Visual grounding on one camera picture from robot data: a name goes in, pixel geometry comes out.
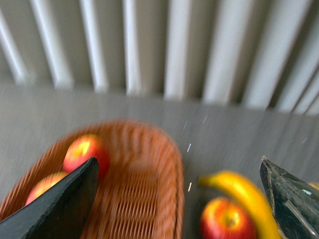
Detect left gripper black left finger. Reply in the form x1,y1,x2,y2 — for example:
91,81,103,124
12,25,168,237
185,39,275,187
0,157,99,239

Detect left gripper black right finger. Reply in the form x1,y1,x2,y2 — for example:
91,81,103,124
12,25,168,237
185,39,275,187
260,156,319,239

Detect yellow banana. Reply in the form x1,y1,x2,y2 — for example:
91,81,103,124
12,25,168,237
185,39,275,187
309,182,319,190
197,170,281,239

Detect red yellow apple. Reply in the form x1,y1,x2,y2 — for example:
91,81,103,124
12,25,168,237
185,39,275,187
199,197,257,239

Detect red apple in basket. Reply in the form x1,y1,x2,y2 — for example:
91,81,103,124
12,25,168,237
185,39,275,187
24,172,68,206
63,134,110,180

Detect left brown wicker basket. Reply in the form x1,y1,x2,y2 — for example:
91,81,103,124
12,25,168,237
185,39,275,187
0,119,184,239

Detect white pleated curtain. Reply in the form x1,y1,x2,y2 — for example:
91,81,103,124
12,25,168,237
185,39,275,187
0,0,319,116

